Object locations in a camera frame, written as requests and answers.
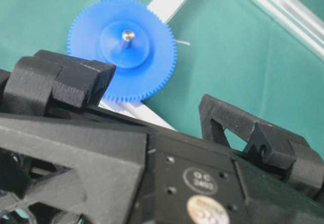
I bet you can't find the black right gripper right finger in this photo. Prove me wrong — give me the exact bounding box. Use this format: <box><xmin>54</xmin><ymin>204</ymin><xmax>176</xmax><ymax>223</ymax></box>
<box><xmin>199</xmin><ymin>94</ymin><xmax>323</xmax><ymax>204</ymax></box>

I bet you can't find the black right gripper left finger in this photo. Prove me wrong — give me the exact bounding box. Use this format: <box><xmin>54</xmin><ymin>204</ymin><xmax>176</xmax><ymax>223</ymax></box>
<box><xmin>1</xmin><ymin>50</ymin><xmax>116</xmax><ymax>116</ymax></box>

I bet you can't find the blue plastic gear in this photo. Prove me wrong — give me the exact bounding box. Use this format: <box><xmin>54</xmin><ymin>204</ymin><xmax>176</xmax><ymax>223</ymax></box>
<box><xmin>67</xmin><ymin>0</ymin><xmax>177</xmax><ymax>103</ymax></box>

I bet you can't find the steel shaft with wire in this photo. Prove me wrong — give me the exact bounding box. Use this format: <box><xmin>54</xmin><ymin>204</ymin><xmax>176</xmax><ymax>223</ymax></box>
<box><xmin>120</xmin><ymin>30</ymin><xmax>135</xmax><ymax>49</ymax></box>

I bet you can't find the square aluminium extrusion frame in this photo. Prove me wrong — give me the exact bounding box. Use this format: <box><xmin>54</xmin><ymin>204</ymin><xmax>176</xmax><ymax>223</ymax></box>
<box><xmin>99</xmin><ymin>0</ymin><xmax>323</xmax><ymax>129</ymax></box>

